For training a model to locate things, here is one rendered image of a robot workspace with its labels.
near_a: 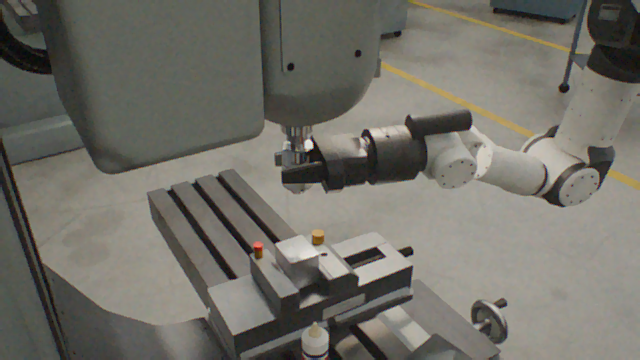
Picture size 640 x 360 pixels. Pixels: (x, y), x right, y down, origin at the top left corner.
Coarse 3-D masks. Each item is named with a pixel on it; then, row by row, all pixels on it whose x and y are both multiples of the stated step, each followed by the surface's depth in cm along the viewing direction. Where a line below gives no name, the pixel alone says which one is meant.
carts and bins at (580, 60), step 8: (584, 0) 395; (584, 8) 398; (576, 24) 406; (576, 32) 407; (576, 40) 410; (576, 56) 413; (584, 56) 413; (568, 64) 420; (576, 64) 402; (584, 64) 397; (568, 72) 423; (568, 80) 426; (560, 88) 430; (568, 88) 430
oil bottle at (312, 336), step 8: (312, 328) 81; (320, 328) 83; (304, 336) 82; (312, 336) 81; (320, 336) 82; (304, 344) 82; (312, 344) 81; (320, 344) 81; (304, 352) 82; (312, 352) 81; (320, 352) 82
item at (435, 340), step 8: (432, 336) 69; (440, 336) 69; (424, 344) 67; (432, 344) 67; (440, 344) 67; (448, 344) 67; (416, 352) 66; (424, 352) 65; (432, 352) 65; (440, 352) 65; (448, 352) 65; (456, 352) 65; (464, 352) 66
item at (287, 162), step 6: (282, 156) 80; (306, 156) 79; (312, 156) 80; (282, 162) 81; (288, 162) 80; (294, 162) 79; (300, 162) 79; (306, 162) 80; (312, 162) 81; (282, 168) 81; (288, 186) 82; (294, 186) 81; (300, 186) 81; (306, 186) 82
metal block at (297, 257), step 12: (288, 240) 93; (300, 240) 93; (276, 252) 93; (288, 252) 90; (300, 252) 90; (312, 252) 90; (288, 264) 89; (300, 264) 89; (312, 264) 90; (288, 276) 90; (300, 276) 90; (312, 276) 92
